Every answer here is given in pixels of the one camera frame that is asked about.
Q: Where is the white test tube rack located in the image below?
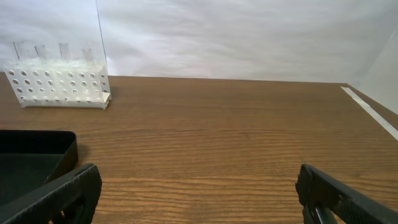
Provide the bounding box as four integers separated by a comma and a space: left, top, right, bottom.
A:
2, 58, 112, 110

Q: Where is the black tray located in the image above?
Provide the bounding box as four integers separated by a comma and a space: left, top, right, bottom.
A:
0, 129, 78, 206

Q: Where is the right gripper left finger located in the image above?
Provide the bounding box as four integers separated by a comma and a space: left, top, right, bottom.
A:
0, 163, 103, 224

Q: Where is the clear test tube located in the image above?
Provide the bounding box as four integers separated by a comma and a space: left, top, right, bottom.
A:
58, 42, 70, 61
34, 44, 47, 60
13, 41, 25, 60

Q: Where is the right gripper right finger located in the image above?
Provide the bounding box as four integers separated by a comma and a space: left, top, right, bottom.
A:
295, 164, 398, 224

